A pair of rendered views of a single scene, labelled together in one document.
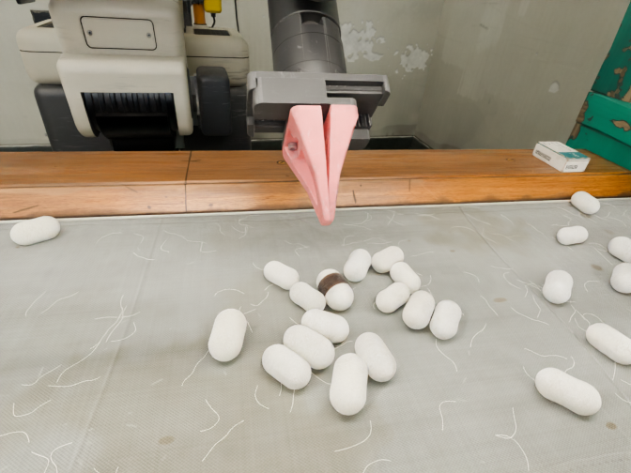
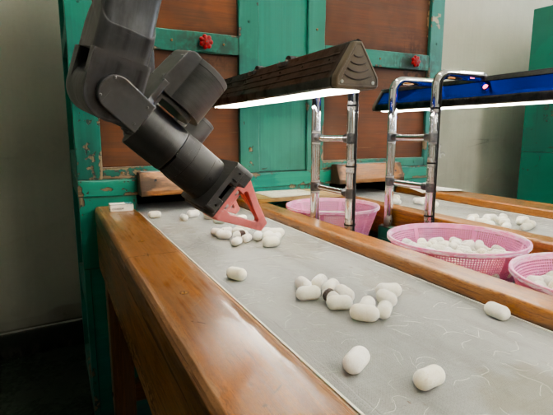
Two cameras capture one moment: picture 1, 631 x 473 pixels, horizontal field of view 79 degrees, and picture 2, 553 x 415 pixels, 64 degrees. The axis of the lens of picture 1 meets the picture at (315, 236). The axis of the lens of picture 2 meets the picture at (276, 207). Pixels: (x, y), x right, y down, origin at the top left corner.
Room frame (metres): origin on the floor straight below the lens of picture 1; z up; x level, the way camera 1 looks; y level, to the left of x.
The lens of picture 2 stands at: (0.35, 0.93, 0.97)
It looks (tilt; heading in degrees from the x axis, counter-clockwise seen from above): 10 degrees down; 257
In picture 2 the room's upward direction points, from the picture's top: straight up
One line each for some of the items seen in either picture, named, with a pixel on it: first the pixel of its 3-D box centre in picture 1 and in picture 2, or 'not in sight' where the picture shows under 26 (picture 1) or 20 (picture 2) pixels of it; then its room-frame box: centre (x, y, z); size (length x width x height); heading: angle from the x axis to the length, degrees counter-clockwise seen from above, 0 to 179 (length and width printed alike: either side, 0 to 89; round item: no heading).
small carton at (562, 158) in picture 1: (560, 156); (121, 207); (0.51, -0.32, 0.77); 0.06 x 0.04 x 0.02; 14
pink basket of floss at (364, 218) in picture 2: not in sight; (332, 221); (-0.08, -0.26, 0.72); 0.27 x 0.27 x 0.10
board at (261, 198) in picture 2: not in sight; (295, 194); (-0.02, -0.47, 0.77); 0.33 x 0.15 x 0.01; 14
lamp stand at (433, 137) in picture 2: not in sight; (433, 160); (-0.31, -0.14, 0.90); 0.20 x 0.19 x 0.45; 104
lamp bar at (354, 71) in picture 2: not in sight; (269, 83); (0.16, -0.03, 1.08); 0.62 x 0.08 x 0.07; 104
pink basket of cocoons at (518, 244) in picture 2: not in sight; (454, 259); (-0.18, 0.16, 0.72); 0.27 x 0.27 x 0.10
